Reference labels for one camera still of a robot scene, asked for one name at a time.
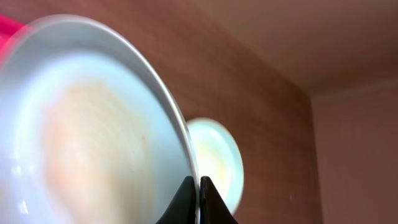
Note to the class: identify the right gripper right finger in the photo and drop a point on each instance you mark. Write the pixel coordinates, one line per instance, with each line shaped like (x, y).
(212, 207)

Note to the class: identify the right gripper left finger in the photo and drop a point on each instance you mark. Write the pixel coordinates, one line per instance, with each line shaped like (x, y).
(182, 208)

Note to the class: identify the white plate top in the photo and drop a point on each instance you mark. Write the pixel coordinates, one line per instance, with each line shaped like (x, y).
(219, 158)

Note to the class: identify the white plate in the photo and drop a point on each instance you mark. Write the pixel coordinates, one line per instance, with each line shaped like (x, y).
(89, 131)
(219, 158)

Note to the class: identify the red plastic tray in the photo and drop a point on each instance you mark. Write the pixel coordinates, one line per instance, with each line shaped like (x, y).
(10, 30)

